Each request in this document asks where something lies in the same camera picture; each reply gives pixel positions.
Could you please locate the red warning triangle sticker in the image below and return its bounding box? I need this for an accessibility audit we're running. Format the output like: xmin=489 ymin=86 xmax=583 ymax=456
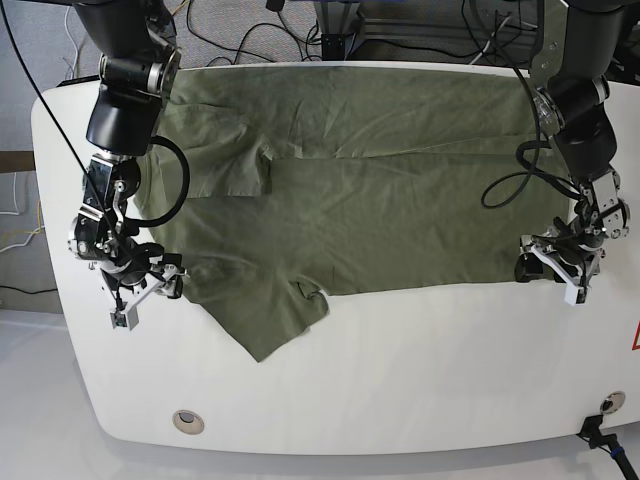
xmin=631 ymin=322 xmax=640 ymax=351

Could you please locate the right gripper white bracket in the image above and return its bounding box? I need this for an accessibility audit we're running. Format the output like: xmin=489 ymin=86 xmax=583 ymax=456
xmin=97 ymin=253 xmax=186 ymax=308

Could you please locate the left table cable grommet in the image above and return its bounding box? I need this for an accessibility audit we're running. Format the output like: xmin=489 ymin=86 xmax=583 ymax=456
xmin=172 ymin=410 xmax=205 ymax=436

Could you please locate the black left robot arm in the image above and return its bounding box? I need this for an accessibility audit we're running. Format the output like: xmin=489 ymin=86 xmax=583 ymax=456
xmin=515 ymin=1 xmax=631 ymax=305

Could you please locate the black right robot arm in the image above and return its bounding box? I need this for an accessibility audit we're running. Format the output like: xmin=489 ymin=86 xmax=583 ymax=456
xmin=69 ymin=1 xmax=190 ymax=315

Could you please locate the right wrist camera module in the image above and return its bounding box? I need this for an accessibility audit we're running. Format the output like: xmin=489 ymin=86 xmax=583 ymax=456
xmin=109 ymin=306 xmax=139 ymax=330

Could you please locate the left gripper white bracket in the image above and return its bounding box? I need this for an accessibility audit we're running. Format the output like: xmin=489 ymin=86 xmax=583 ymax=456
xmin=514 ymin=233 xmax=606 ymax=288

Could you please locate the right table cable grommet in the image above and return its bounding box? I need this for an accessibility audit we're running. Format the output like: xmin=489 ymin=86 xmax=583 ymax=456
xmin=600 ymin=391 xmax=626 ymax=415

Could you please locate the black aluminium frame post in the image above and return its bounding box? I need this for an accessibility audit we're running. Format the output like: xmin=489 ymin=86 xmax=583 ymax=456
xmin=315 ymin=1 xmax=365 ymax=61

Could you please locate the table cable grommet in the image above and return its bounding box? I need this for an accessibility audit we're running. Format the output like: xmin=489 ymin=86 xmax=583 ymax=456
xmin=600 ymin=391 xmax=626 ymax=415
xmin=172 ymin=410 xmax=205 ymax=436

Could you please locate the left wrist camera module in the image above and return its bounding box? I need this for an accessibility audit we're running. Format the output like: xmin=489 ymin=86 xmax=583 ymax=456
xmin=564 ymin=284 xmax=589 ymax=306

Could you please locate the yellow floor cable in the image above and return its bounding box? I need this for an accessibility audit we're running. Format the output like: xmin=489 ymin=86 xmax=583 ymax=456
xmin=167 ymin=0 xmax=191 ymax=26

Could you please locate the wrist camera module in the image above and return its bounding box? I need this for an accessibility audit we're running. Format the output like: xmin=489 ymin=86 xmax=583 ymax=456
xmin=109 ymin=306 xmax=139 ymax=330
xmin=564 ymin=284 xmax=589 ymax=306

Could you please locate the olive green T-shirt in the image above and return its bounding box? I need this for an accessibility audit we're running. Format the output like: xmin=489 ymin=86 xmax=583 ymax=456
xmin=152 ymin=65 xmax=570 ymax=361

